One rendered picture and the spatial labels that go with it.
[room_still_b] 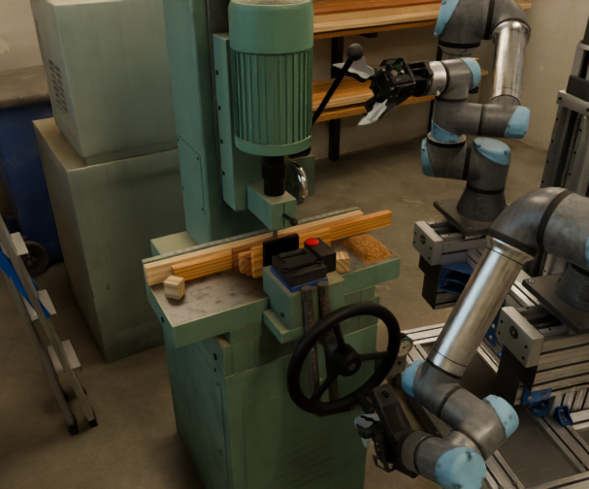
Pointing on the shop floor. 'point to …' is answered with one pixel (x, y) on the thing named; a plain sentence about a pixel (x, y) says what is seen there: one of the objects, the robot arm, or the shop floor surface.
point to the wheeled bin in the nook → (19, 154)
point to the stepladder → (4, 256)
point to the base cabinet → (266, 422)
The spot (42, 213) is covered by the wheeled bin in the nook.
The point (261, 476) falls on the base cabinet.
